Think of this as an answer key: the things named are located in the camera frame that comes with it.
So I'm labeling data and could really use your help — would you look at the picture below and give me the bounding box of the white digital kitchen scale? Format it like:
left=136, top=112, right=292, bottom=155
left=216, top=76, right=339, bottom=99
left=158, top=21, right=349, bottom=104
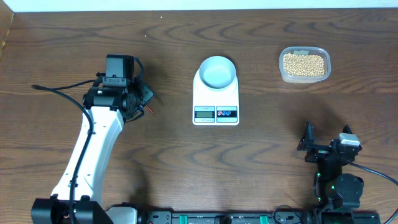
left=192, top=67, right=240, bottom=126

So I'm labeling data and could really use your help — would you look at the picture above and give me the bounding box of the red plastic scoop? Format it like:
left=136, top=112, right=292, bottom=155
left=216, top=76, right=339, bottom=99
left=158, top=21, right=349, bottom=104
left=146, top=105, right=155, bottom=116

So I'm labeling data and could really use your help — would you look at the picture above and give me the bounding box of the clear container of soybeans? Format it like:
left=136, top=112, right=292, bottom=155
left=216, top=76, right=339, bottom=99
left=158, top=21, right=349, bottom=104
left=279, top=47, right=331, bottom=84

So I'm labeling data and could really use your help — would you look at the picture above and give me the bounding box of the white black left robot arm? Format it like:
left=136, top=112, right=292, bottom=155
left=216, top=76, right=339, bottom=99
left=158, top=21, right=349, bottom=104
left=31, top=78, right=154, bottom=223

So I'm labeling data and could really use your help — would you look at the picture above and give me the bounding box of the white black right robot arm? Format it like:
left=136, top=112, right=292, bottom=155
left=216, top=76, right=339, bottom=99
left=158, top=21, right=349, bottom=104
left=297, top=121, right=381, bottom=224

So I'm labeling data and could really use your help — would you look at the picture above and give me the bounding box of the grey plastic bowl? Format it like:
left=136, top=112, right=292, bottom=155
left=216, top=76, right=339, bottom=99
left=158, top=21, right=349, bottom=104
left=198, top=56, right=237, bottom=89

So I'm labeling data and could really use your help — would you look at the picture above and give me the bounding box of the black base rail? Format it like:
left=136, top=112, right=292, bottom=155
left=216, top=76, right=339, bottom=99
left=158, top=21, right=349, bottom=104
left=136, top=210, right=381, bottom=224

